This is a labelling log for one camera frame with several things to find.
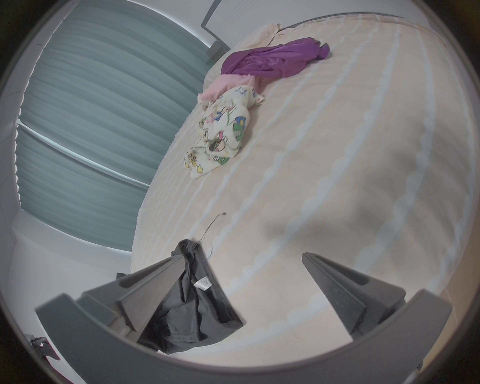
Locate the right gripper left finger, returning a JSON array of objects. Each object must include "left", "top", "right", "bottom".
[{"left": 80, "top": 255, "right": 186, "bottom": 334}]

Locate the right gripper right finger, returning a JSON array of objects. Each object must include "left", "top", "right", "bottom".
[{"left": 302, "top": 252, "right": 406, "bottom": 335}]

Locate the black T-shirt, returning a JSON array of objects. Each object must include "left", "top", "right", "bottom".
[{"left": 137, "top": 212, "right": 247, "bottom": 356}]

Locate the bed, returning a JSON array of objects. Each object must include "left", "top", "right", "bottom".
[{"left": 129, "top": 0, "right": 480, "bottom": 366}]

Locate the blue-green curtain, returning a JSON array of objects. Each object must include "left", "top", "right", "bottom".
[
  {"left": 19, "top": 4, "right": 215, "bottom": 185},
  {"left": 15, "top": 125, "right": 151, "bottom": 255}
]

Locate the white printed pyjama garment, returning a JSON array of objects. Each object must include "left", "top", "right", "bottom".
[{"left": 184, "top": 85, "right": 266, "bottom": 180}]

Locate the pink garment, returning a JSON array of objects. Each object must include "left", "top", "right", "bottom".
[{"left": 200, "top": 74, "right": 260, "bottom": 103}]

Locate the purple garment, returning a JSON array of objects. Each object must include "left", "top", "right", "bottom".
[{"left": 221, "top": 37, "right": 331, "bottom": 94}]

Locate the grey bedside table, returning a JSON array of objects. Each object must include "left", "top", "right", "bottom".
[{"left": 207, "top": 40, "right": 230, "bottom": 62}]

